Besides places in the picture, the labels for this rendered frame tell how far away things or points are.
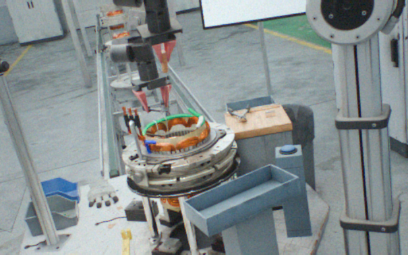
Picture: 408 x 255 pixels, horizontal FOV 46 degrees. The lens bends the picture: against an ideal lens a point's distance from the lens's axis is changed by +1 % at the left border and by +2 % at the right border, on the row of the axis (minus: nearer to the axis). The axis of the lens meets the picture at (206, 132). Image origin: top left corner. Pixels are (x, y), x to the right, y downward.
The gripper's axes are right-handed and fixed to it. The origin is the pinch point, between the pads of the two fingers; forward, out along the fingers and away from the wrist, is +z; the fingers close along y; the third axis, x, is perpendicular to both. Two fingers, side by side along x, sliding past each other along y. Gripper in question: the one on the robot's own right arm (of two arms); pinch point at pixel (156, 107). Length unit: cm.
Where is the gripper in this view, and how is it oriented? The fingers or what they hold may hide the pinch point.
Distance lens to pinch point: 145.0
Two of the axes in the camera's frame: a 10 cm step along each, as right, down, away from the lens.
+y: -9.0, 3.1, -3.2
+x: 4.1, 2.7, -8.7
